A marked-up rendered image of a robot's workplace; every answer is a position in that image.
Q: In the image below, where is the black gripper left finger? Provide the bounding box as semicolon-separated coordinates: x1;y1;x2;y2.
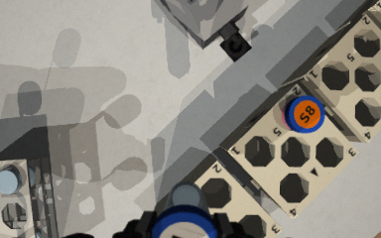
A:
63;211;157;238

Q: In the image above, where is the beige tube rack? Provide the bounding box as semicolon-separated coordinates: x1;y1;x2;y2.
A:
0;155;59;238

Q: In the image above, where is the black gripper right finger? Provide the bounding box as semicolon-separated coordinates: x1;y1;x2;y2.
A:
213;212;255;238

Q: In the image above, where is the grey sloped button desk with green done key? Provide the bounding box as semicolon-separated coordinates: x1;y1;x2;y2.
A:
160;0;252;62

